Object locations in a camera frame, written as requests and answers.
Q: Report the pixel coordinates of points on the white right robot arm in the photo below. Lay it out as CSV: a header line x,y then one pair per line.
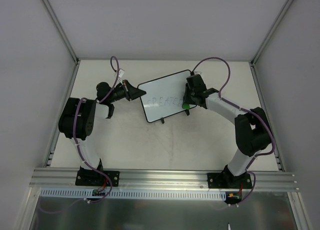
x,y
252,131

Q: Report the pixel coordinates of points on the small black-framed whiteboard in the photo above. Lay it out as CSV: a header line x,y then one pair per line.
x,y
164,96

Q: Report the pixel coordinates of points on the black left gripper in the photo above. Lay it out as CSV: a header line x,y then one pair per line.
x,y
128,90

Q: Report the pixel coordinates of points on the white slotted cable duct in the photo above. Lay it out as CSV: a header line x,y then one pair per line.
x,y
135,194

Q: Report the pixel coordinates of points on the left aluminium frame post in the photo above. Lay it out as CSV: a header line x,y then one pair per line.
x,y
57,24

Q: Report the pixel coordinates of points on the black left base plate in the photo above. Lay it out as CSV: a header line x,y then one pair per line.
x,y
90,178

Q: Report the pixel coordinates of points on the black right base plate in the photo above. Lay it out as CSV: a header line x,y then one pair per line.
x,y
222,181

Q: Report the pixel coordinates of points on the green whiteboard eraser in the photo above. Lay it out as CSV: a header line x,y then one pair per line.
x,y
186,106

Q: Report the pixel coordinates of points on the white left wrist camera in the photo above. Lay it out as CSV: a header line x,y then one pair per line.
x,y
119,74

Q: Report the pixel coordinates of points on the aluminium frame post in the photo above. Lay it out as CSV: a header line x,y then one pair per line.
x,y
57,24
270,33

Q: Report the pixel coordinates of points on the aluminium mounting rail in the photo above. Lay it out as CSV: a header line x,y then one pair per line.
x,y
163,180

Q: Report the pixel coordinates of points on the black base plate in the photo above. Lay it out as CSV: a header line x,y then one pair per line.
x,y
222,181
90,178

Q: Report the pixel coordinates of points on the right aluminium frame post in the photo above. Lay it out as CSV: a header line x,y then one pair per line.
x,y
270,33

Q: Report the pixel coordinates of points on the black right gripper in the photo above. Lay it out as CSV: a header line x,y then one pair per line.
x,y
189,95

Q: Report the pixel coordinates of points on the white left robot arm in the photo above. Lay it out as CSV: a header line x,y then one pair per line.
x,y
77,122

